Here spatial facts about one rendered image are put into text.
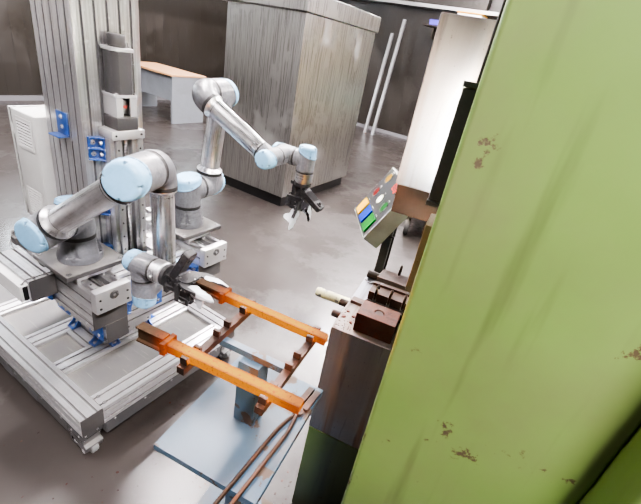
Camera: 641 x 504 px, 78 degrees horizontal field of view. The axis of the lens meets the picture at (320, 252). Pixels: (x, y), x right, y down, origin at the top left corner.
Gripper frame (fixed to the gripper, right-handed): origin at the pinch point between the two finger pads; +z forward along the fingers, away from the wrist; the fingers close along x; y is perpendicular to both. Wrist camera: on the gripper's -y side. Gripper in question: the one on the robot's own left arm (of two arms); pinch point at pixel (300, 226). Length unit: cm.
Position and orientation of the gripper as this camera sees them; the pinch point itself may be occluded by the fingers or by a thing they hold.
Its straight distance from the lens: 177.1
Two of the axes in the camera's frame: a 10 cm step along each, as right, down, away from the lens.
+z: -1.7, 8.7, 4.6
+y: -8.3, -3.8, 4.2
